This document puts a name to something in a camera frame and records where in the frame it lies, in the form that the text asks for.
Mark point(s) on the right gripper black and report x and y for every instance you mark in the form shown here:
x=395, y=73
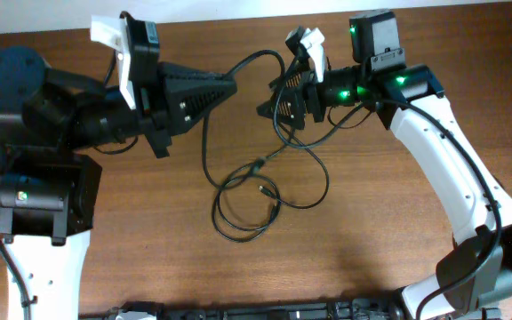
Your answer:
x=299, y=96

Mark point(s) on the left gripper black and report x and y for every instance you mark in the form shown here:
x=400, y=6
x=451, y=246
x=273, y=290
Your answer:
x=189, y=97

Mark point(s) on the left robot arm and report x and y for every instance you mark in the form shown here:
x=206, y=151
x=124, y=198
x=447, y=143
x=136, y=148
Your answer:
x=48, y=119

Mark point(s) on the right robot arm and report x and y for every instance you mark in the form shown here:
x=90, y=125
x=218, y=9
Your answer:
x=411, y=103

